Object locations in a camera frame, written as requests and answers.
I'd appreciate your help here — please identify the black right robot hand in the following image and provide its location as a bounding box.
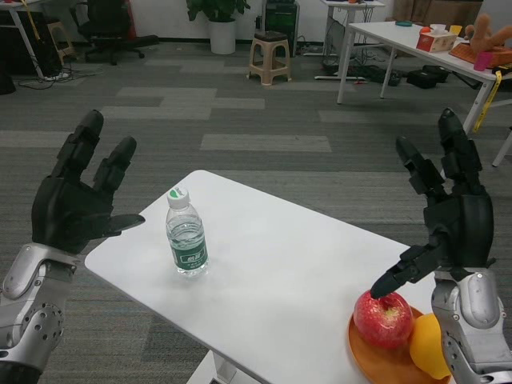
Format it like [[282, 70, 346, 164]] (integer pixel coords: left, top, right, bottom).
[[370, 106, 497, 300]]

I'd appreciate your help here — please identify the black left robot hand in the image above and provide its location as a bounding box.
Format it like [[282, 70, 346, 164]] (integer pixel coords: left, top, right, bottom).
[[30, 110, 146, 255]]

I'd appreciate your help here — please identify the clear water bottle green label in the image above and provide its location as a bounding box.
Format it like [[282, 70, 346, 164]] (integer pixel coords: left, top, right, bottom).
[[165, 186, 210, 280]]

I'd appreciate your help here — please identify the yellow orange fruit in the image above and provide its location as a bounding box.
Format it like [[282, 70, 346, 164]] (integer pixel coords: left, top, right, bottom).
[[408, 312, 452, 380]]

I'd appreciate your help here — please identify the red apple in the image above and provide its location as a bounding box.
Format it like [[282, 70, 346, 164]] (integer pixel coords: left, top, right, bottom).
[[352, 290, 414, 350]]

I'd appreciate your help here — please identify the yellow measuring tape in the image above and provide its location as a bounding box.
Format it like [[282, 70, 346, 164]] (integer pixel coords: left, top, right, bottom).
[[473, 70, 504, 133], [24, 0, 41, 41]]

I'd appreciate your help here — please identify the black waste bin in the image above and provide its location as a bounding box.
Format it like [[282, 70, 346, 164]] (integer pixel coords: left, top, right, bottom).
[[0, 63, 16, 96]]

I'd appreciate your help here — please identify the orange round plate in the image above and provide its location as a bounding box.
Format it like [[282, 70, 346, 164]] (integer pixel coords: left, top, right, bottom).
[[347, 306, 455, 384]]

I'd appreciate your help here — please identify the black hard case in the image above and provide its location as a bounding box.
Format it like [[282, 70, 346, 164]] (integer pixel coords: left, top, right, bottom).
[[422, 66, 451, 83], [406, 70, 439, 90]]

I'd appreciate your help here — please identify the pink cup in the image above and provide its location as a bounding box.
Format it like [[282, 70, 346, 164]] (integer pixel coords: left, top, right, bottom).
[[474, 50, 492, 72]]

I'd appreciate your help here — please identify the black power adapter bundle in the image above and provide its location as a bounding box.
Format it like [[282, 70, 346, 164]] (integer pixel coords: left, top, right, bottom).
[[363, 66, 401, 87]]

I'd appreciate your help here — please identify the small beige stool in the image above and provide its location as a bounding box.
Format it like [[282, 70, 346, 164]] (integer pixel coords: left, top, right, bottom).
[[46, 19, 77, 65]]

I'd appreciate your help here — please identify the orange tray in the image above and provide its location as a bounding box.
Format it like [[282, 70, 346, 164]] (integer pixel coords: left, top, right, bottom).
[[448, 42, 512, 71]]

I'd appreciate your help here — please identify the black mesh office chair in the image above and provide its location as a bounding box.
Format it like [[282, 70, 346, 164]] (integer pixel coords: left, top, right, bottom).
[[74, 0, 160, 66]]

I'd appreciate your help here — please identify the orange and white tissue box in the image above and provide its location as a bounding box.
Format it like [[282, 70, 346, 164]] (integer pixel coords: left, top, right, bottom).
[[415, 23, 458, 54]]

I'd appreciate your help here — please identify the orange plush toy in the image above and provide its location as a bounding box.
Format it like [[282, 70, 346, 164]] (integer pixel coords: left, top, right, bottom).
[[463, 13, 512, 53]]

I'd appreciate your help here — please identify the long white table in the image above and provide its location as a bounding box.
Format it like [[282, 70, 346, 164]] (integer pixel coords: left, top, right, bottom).
[[337, 20, 512, 133]]

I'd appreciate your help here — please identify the brown cardboard box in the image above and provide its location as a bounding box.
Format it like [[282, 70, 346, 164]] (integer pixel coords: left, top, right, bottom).
[[435, 0, 481, 18]]

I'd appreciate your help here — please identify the brown paper bag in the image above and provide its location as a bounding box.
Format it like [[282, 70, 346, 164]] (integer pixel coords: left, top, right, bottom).
[[415, 0, 441, 21], [394, 0, 419, 21]]

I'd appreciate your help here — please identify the green plant in white pot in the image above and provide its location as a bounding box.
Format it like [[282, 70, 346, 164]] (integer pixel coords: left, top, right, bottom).
[[186, 0, 251, 56]]

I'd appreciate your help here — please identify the white standing desk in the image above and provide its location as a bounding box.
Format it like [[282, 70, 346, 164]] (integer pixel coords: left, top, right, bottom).
[[314, 0, 388, 81]]

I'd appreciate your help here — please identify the beige plastic stool brown seat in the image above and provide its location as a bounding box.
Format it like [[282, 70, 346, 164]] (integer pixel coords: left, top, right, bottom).
[[246, 30, 292, 86]]

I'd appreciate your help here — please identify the green and black equipment case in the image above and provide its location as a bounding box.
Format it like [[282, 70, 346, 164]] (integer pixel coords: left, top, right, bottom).
[[263, 0, 300, 57]]

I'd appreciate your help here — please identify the white table pedestal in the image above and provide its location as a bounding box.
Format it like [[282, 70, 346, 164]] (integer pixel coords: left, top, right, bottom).
[[191, 350, 225, 384]]

